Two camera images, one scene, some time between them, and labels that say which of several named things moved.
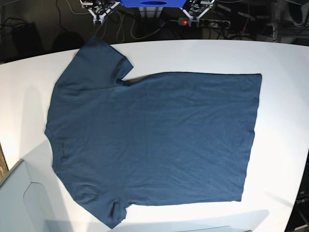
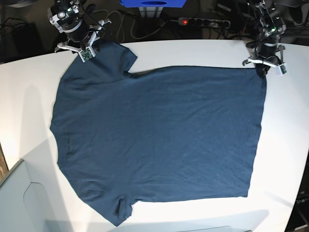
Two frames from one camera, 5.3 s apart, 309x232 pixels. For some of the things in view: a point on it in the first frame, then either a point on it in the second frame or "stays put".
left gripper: x=194 y=9 -> x=269 y=54
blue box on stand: x=153 y=3 stays put
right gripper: x=99 y=8 -> x=82 y=36
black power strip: x=206 y=22 stays put
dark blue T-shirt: x=165 y=138 stays put
